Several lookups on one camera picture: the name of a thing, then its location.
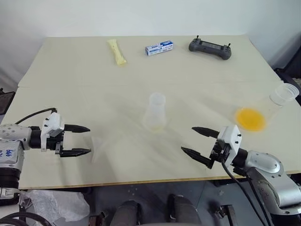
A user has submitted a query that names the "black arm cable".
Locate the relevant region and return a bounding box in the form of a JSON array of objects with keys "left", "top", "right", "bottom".
[
  {"left": 220, "top": 157, "right": 273, "bottom": 226},
  {"left": 15, "top": 107, "right": 58, "bottom": 124}
]

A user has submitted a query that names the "black cable bundle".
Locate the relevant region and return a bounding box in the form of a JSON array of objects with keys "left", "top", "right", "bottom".
[{"left": 0, "top": 211, "right": 54, "bottom": 226}]

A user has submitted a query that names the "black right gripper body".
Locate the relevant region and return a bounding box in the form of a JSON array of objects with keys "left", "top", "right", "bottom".
[{"left": 208, "top": 140, "right": 233, "bottom": 170}]

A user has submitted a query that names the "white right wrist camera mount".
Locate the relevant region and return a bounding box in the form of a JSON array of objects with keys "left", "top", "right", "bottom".
[{"left": 215, "top": 125, "right": 243, "bottom": 166}]

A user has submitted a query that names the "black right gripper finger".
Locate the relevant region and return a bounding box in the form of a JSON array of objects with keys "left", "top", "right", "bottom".
[
  {"left": 191, "top": 126, "right": 220, "bottom": 139},
  {"left": 181, "top": 146, "right": 212, "bottom": 169}
]

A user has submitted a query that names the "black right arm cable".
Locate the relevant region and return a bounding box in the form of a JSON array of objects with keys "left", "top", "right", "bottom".
[{"left": 220, "top": 157, "right": 273, "bottom": 226}]

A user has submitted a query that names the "black object beside table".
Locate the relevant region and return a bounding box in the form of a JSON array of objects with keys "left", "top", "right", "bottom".
[{"left": 0, "top": 88, "right": 15, "bottom": 116}]

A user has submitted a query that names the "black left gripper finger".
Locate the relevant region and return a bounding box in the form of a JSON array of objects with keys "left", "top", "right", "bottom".
[
  {"left": 58, "top": 148, "right": 92, "bottom": 158},
  {"left": 63, "top": 124, "right": 91, "bottom": 134}
]

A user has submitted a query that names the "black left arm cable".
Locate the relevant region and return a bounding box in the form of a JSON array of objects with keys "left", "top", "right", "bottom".
[{"left": 15, "top": 107, "right": 58, "bottom": 124}]

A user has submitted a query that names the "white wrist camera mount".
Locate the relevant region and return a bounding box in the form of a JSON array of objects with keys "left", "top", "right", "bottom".
[
  {"left": 215, "top": 125, "right": 243, "bottom": 166},
  {"left": 40, "top": 112, "right": 65, "bottom": 152}
]

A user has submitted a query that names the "crumpled clear plastic bag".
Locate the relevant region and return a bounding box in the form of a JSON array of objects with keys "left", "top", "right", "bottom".
[{"left": 23, "top": 189, "right": 90, "bottom": 224}]

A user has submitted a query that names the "yellow plastic packet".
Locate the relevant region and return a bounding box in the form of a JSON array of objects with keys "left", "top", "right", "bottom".
[{"left": 106, "top": 39, "right": 128, "bottom": 67}]

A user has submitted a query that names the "translucent plastic bottle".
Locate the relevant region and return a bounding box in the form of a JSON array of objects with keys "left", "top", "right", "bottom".
[{"left": 143, "top": 92, "right": 168, "bottom": 132}]

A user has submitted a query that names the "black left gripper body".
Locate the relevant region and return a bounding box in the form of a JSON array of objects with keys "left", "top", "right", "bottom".
[{"left": 46, "top": 130, "right": 66, "bottom": 158}]

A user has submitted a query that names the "clear cup with orange liquid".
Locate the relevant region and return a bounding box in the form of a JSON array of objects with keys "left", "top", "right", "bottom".
[{"left": 234, "top": 82, "right": 300, "bottom": 133}]

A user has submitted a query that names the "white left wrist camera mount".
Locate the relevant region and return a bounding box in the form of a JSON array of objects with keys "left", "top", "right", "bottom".
[{"left": 40, "top": 112, "right": 65, "bottom": 152}]

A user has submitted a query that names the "grey handheld remote controller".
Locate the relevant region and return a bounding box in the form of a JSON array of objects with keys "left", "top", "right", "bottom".
[{"left": 188, "top": 35, "right": 233, "bottom": 61}]

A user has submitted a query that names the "blue and white box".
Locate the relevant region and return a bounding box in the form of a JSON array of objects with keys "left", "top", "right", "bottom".
[{"left": 144, "top": 40, "right": 175, "bottom": 57}]

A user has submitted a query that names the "dark rounded shape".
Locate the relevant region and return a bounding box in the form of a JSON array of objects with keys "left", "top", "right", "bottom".
[
  {"left": 116, "top": 200, "right": 142, "bottom": 226},
  {"left": 167, "top": 194, "right": 202, "bottom": 226}
]

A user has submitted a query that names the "clear plastic funnel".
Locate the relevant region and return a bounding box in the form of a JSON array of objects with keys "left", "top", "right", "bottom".
[{"left": 90, "top": 135, "right": 111, "bottom": 163}]

